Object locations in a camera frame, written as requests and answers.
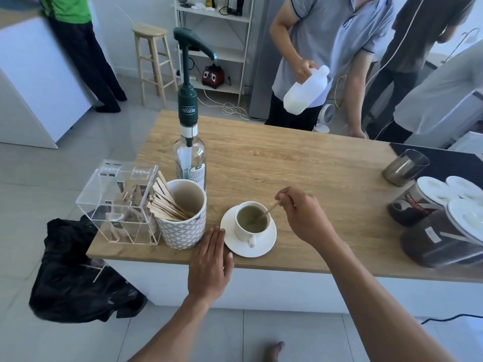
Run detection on person's right forearm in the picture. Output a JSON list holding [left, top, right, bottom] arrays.
[[315, 231, 453, 362]]

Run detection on glass syrup bottle green pump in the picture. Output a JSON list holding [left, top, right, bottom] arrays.
[[173, 27, 218, 193]]

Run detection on white coffee cup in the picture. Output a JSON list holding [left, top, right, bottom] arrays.
[[234, 201, 271, 248]]

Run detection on white plastic jug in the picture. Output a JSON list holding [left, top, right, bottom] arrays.
[[283, 65, 331, 114]]

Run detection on grey fridge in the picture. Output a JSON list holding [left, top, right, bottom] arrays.
[[248, 0, 290, 121]]

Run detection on dark sachets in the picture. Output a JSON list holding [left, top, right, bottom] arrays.
[[105, 180, 153, 239]]

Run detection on white saucer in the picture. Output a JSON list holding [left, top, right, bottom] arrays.
[[220, 205, 277, 258]]

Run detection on clear acrylic box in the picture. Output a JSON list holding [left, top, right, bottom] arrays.
[[75, 159, 161, 245]]

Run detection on white shelf unit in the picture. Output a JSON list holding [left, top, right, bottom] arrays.
[[173, 0, 256, 96]]

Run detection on black counter mat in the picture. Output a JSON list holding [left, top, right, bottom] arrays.
[[390, 143, 483, 193]]

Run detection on wooden stirrer stick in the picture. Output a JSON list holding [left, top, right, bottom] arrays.
[[254, 196, 283, 225]]

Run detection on black trash bag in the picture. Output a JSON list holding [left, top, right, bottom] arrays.
[[29, 218, 148, 324]]

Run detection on patterned white grey mug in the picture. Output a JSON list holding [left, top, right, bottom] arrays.
[[155, 179, 207, 250]]

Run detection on person's left forearm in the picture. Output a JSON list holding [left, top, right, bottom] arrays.
[[128, 292, 227, 362]]

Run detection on steel milk jug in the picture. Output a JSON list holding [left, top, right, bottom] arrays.
[[382, 149, 430, 187]]

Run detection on person's right hand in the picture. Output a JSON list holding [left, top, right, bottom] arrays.
[[275, 186, 339, 257]]

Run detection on small coffee jar white lid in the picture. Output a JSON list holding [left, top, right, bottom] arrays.
[[387, 176, 459, 227]]

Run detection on white fan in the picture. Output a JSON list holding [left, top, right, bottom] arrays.
[[312, 104, 337, 133]]

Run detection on bunch of wooden stirrers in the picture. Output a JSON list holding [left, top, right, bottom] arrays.
[[147, 170, 193, 222]]

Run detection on black cable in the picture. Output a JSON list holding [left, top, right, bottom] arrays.
[[420, 313, 483, 326]]

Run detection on white counter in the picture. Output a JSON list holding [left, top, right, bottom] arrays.
[[0, 11, 96, 150]]

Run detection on red black blender base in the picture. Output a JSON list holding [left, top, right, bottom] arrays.
[[202, 64, 225, 89]]

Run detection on white cables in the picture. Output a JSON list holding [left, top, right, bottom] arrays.
[[195, 83, 252, 121]]

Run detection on wooden stool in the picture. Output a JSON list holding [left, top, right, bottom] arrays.
[[131, 24, 179, 106]]

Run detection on person's foot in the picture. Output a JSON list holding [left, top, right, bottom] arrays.
[[265, 341, 286, 362]]

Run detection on large coffee jar white lid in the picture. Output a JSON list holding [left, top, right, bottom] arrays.
[[400, 199, 483, 269]]

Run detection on person's left hand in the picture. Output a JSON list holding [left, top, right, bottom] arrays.
[[187, 227, 235, 305]]

